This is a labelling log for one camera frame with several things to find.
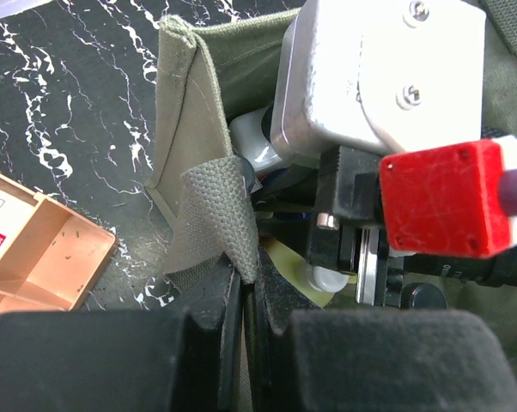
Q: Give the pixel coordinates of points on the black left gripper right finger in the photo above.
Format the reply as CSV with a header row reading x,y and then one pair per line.
x,y
309,357

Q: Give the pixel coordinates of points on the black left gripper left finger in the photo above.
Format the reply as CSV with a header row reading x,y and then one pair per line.
x,y
183,357

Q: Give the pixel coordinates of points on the orange plastic file organizer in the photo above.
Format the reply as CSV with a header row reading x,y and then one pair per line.
x,y
55,256

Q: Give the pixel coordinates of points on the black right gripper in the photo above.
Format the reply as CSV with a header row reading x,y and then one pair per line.
x,y
347,235

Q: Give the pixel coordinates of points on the white rectangular bottle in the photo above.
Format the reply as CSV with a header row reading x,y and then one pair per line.
x,y
250,135

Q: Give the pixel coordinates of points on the yellow round pump bottle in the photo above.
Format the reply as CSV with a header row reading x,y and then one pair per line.
x,y
318,284

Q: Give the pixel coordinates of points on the green canvas bag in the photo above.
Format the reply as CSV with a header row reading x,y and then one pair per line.
x,y
211,196

